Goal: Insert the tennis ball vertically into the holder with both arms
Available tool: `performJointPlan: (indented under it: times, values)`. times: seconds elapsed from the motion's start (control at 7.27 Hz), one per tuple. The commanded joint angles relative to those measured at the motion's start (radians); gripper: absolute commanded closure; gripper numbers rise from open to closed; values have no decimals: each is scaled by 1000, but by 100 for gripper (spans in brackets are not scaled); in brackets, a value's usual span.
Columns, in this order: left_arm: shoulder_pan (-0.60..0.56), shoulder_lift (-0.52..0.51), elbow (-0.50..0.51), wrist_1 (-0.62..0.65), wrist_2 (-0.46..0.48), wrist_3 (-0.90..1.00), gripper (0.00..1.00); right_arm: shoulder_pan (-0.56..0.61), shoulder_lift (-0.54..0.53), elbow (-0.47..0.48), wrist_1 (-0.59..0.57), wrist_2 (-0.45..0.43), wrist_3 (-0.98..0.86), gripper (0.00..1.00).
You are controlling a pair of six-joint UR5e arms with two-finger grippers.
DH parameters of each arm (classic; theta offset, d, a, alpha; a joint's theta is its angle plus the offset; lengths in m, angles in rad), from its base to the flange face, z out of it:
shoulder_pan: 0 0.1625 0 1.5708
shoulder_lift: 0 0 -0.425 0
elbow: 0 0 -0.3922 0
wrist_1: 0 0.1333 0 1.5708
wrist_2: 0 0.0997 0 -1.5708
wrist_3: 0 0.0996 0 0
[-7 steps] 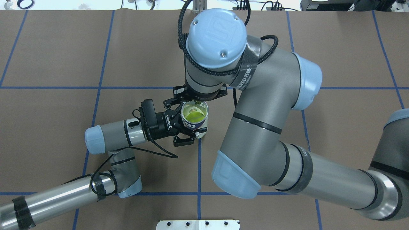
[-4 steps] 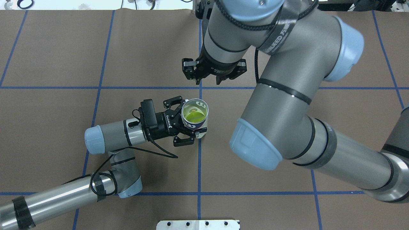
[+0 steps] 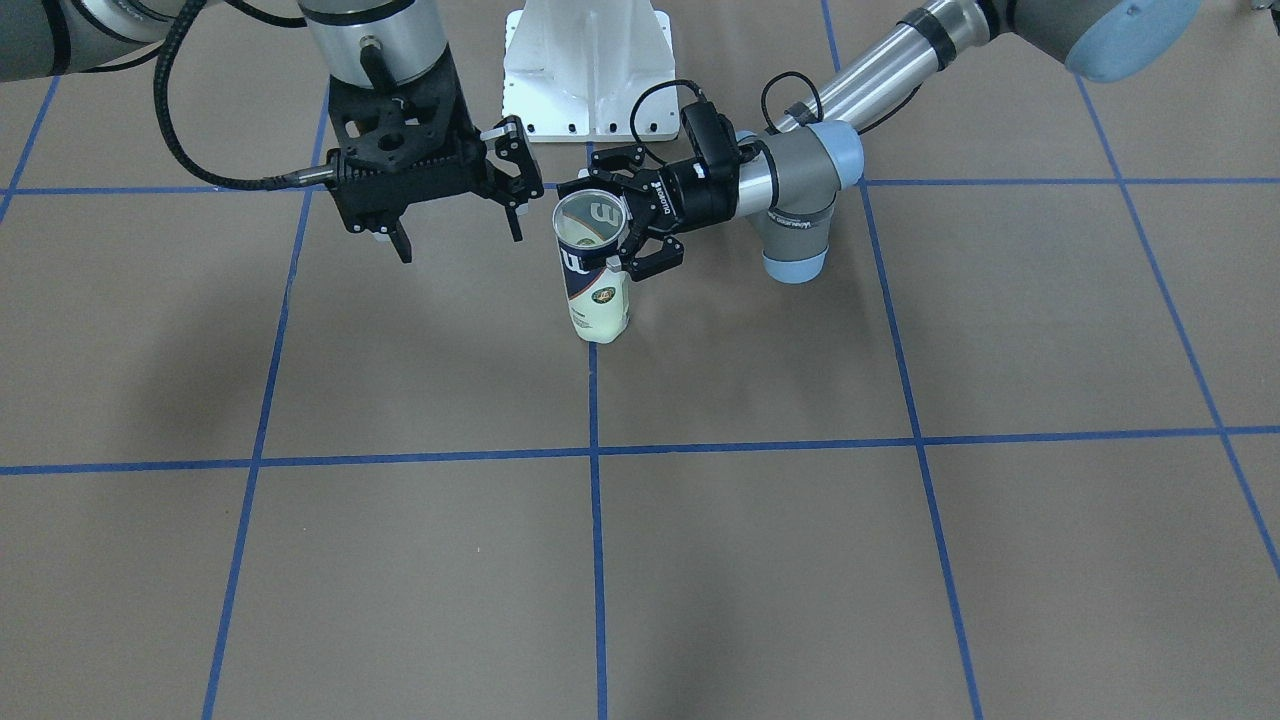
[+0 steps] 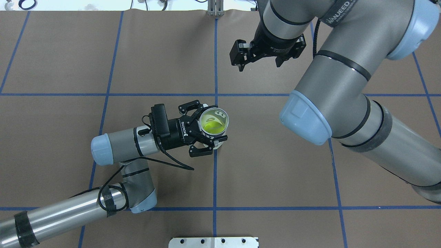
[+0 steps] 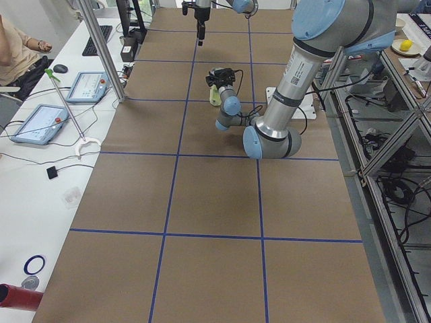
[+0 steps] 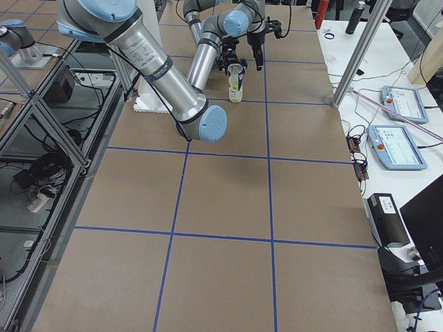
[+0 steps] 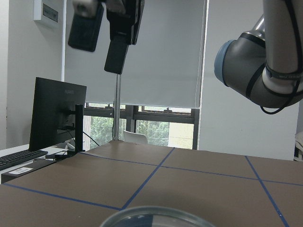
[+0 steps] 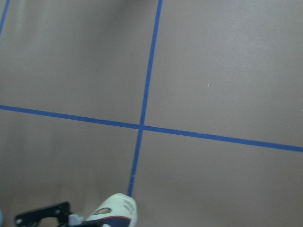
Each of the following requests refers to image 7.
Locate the black computer keyboard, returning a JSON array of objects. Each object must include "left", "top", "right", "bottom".
[{"left": 0, "top": 150, "right": 48, "bottom": 170}]

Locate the aluminium frame post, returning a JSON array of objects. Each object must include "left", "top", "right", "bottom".
[{"left": 112, "top": 74, "right": 121, "bottom": 140}]

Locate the black monitor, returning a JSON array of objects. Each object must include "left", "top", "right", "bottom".
[{"left": 29, "top": 77, "right": 87, "bottom": 152}]

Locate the clear tennis ball can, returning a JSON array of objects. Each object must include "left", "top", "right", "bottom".
[{"left": 101, "top": 206, "right": 213, "bottom": 227}]

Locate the white chair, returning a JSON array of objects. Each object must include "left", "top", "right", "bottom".
[{"left": 123, "top": 130, "right": 148, "bottom": 144}]

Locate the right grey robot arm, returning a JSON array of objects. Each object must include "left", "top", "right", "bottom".
[{"left": 65, "top": 0, "right": 303, "bottom": 109}]

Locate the white electrical wall box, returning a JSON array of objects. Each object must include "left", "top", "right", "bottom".
[{"left": 33, "top": 0, "right": 59, "bottom": 28}]

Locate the black box with label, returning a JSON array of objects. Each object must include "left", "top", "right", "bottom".
[{"left": 1, "top": 159, "right": 56, "bottom": 183}]

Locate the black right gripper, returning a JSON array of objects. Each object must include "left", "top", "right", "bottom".
[{"left": 68, "top": 0, "right": 145, "bottom": 74}]

